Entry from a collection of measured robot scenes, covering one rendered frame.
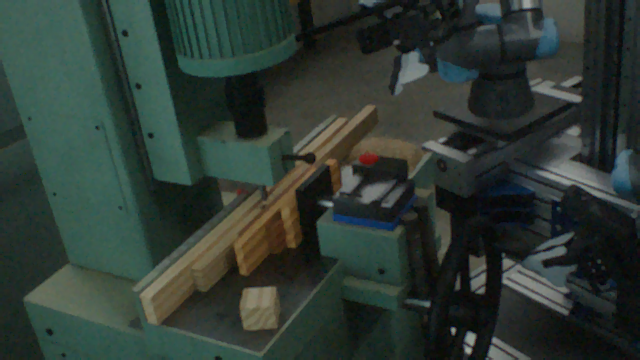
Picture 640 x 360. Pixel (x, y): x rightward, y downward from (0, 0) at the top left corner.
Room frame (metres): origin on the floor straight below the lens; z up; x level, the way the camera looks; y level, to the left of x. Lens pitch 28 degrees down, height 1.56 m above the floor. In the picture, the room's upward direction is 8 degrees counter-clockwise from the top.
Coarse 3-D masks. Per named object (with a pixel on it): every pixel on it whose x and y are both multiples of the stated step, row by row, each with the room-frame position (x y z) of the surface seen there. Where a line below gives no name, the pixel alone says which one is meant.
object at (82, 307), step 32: (224, 192) 1.43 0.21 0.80; (64, 288) 1.16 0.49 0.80; (96, 288) 1.15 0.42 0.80; (128, 288) 1.13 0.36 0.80; (32, 320) 1.14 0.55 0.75; (64, 320) 1.09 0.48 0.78; (96, 320) 1.05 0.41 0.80; (128, 320) 1.04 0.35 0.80; (352, 320) 0.98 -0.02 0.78; (96, 352) 1.06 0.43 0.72; (128, 352) 1.02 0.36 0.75; (320, 352) 0.90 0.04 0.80; (352, 352) 0.97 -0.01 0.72
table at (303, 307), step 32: (288, 256) 1.01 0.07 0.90; (320, 256) 1.00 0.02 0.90; (224, 288) 0.95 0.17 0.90; (288, 288) 0.92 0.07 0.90; (320, 288) 0.92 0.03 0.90; (352, 288) 0.95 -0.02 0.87; (384, 288) 0.93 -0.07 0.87; (192, 320) 0.88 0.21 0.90; (224, 320) 0.87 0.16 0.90; (288, 320) 0.85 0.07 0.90; (320, 320) 0.91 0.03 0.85; (160, 352) 0.89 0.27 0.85; (192, 352) 0.85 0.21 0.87; (224, 352) 0.82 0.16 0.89; (256, 352) 0.79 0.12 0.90; (288, 352) 0.83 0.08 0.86
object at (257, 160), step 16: (224, 128) 1.15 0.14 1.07; (272, 128) 1.12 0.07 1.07; (288, 128) 1.11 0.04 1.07; (208, 144) 1.12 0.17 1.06; (224, 144) 1.10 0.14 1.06; (240, 144) 1.08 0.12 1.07; (256, 144) 1.07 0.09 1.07; (272, 144) 1.07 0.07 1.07; (288, 144) 1.10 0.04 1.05; (208, 160) 1.12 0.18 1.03; (224, 160) 1.10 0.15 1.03; (240, 160) 1.08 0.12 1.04; (256, 160) 1.07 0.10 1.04; (272, 160) 1.06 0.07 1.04; (224, 176) 1.10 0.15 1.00; (240, 176) 1.09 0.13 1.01; (256, 176) 1.07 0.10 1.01; (272, 176) 1.06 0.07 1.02
